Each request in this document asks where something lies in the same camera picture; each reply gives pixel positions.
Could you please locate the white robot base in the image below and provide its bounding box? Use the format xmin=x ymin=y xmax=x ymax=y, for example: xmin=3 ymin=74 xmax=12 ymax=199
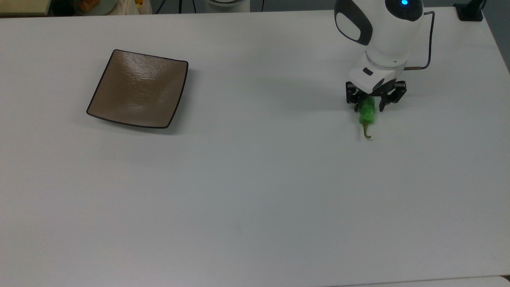
xmin=204 ymin=0 xmax=251 ymax=13

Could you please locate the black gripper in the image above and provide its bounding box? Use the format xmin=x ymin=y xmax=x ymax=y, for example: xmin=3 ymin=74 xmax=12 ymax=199
xmin=345 ymin=81 xmax=407 ymax=112

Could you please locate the white container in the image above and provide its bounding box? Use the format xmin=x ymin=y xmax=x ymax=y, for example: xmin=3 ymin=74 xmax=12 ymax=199
xmin=115 ymin=0 xmax=153 ymax=15

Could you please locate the green chili pepper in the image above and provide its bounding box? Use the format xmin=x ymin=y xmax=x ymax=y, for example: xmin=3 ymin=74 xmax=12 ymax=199
xmin=359 ymin=96 xmax=376 ymax=140

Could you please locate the beige box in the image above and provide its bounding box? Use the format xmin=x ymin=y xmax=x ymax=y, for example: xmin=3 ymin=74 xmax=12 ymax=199
xmin=0 ymin=0 xmax=52 ymax=16

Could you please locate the pale round bowl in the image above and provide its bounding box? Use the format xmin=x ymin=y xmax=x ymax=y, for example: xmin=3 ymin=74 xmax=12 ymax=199
xmin=73 ymin=0 xmax=117 ymax=16

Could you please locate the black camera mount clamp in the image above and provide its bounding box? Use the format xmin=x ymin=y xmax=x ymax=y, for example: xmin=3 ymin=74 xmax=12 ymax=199
xmin=453 ymin=0 xmax=487 ymax=22

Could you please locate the black cable on robot arm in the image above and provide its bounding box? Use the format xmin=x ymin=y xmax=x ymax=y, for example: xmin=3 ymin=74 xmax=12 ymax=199
xmin=404 ymin=11 xmax=435 ymax=71

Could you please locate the brown square ceramic plate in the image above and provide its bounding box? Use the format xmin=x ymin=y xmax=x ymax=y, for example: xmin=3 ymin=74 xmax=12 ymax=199
xmin=86 ymin=49 xmax=189 ymax=129

